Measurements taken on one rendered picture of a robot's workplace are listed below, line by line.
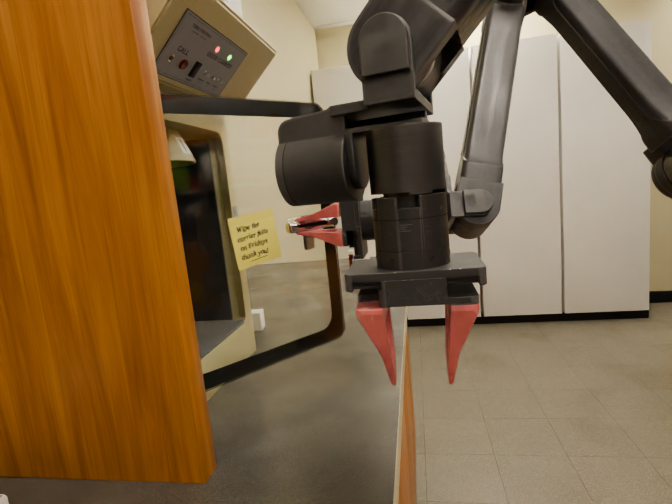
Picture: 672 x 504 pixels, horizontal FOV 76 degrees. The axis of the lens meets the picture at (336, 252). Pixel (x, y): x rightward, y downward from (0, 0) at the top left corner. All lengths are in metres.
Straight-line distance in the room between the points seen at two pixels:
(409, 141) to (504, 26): 0.49
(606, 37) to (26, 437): 0.94
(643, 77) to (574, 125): 3.01
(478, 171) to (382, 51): 0.35
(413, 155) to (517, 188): 3.38
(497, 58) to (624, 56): 0.18
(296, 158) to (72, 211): 0.28
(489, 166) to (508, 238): 3.07
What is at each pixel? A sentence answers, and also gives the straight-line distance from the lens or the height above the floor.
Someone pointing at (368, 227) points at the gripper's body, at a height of 1.19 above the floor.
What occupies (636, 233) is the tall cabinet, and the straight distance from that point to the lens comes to 3.98.
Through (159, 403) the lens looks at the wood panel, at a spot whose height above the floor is 1.04.
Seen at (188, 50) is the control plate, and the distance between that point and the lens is 0.66.
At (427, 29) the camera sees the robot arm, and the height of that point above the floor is 1.35.
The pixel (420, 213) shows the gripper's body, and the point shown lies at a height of 1.23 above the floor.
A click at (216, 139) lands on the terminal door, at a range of 0.63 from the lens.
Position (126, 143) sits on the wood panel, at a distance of 0.49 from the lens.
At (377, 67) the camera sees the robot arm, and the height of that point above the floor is 1.33.
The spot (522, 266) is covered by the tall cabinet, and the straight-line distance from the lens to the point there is 3.76.
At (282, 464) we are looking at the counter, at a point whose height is 0.94.
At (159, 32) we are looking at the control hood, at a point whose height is 1.45.
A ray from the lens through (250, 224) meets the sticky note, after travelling 0.65.
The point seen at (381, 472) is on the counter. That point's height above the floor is 0.94.
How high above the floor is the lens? 1.25
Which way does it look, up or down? 9 degrees down
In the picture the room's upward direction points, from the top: 6 degrees counter-clockwise
